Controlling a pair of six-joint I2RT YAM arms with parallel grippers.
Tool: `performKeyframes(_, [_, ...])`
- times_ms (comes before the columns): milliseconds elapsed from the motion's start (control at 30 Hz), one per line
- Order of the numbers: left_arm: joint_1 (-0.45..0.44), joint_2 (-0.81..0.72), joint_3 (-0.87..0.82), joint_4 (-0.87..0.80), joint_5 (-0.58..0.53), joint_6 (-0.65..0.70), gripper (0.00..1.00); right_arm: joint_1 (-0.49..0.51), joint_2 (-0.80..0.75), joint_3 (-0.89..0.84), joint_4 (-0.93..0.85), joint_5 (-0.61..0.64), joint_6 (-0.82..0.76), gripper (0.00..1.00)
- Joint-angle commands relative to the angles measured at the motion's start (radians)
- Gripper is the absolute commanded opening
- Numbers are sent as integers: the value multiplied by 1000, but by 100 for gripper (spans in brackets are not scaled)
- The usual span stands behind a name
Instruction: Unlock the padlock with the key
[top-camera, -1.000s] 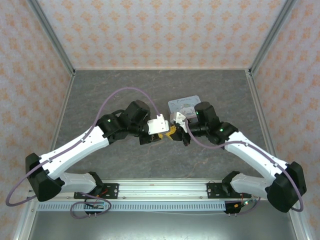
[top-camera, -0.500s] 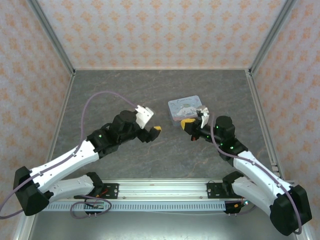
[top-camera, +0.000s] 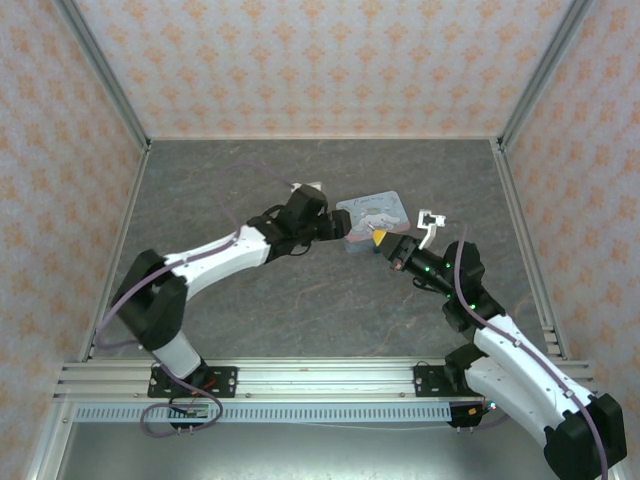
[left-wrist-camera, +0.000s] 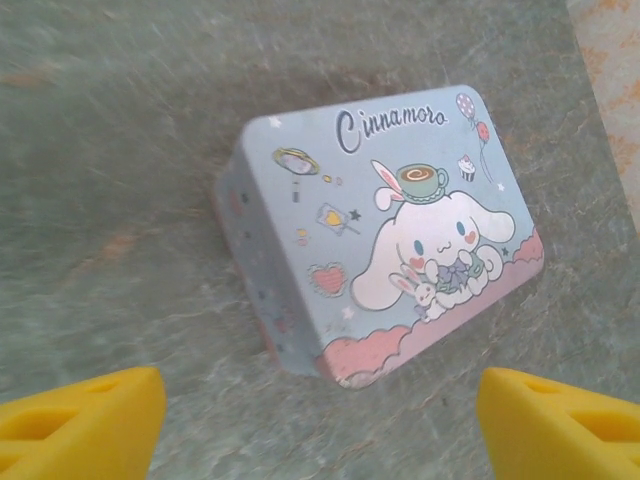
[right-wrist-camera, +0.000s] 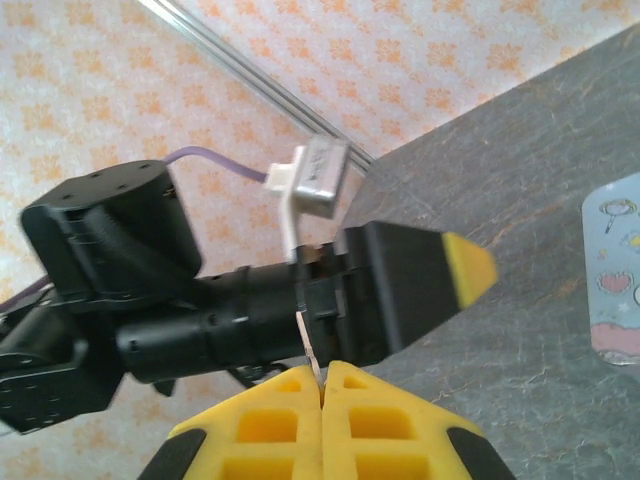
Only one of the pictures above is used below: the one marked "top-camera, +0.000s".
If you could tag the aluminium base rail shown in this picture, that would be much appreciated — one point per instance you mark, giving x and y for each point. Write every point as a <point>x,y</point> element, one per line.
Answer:
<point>325,382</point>

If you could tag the grey metal shelf panel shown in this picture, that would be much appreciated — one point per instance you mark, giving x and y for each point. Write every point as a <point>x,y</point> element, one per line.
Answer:
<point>325,452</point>

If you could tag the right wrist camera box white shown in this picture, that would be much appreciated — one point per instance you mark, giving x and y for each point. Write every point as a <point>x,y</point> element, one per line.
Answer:
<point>430,222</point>

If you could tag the aluminium side rail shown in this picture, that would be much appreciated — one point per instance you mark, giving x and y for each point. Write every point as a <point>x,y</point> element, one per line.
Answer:
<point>127,220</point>
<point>522,220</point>

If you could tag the cartoon dog tin box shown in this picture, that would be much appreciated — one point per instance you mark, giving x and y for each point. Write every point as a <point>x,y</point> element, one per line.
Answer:
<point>367,212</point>

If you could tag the small circuit board with LED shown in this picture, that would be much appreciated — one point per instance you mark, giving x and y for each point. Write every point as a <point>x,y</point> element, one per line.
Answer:
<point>487,406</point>

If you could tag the aluminium frame post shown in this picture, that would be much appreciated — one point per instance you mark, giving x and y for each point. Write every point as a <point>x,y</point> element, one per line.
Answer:
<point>542,75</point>
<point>105,75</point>

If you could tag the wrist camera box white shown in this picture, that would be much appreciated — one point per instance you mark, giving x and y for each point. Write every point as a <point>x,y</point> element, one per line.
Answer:
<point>430,222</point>
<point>307,186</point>

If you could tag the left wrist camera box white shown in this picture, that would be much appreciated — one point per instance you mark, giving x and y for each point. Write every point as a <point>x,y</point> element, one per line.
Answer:
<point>307,186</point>

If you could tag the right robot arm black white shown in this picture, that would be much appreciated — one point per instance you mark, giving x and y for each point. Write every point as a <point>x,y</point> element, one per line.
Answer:
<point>510,350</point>

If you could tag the small green circuit board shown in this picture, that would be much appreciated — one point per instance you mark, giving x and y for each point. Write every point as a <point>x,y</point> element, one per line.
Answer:
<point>197,411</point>

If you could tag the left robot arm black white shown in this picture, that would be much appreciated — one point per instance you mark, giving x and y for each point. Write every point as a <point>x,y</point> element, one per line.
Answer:
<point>215,257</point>

